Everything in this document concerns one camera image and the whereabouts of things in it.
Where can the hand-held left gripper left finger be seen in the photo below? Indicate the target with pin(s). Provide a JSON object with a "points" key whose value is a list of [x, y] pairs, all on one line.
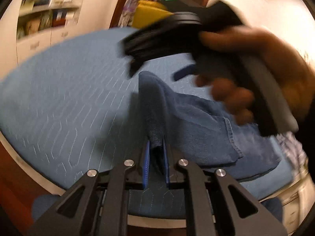
{"points": [[146, 163]]}

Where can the white drawer cabinet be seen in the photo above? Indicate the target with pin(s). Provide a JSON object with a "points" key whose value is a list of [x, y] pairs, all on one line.
{"points": [[294, 204]]}

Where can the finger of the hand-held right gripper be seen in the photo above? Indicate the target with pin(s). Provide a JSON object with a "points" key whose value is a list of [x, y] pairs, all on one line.
{"points": [[185, 72], [136, 65]]}

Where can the person's right hand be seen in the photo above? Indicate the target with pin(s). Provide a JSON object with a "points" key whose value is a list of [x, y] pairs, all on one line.
{"points": [[283, 61]]}

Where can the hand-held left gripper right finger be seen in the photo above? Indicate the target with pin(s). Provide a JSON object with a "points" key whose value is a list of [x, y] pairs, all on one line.
{"points": [[166, 163]]}

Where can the white shelf unit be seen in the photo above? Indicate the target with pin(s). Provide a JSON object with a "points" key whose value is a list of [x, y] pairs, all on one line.
{"points": [[61, 36]]}

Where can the dark wooden door frame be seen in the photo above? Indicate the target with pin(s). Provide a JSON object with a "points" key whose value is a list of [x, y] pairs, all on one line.
{"points": [[121, 5]]}

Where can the floral grey duvet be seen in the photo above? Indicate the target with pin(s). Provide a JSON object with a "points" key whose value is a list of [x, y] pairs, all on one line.
{"points": [[294, 150]]}

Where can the light blue quilted bedspread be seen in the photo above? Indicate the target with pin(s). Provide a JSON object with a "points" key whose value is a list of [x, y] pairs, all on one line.
{"points": [[73, 91]]}

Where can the blue denim pants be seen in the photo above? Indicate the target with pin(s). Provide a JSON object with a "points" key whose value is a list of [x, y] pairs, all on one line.
{"points": [[192, 118]]}

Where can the red-brown wooden bed frame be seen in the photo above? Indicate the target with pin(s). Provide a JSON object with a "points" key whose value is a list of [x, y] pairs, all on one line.
{"points": [[14, 177]]}

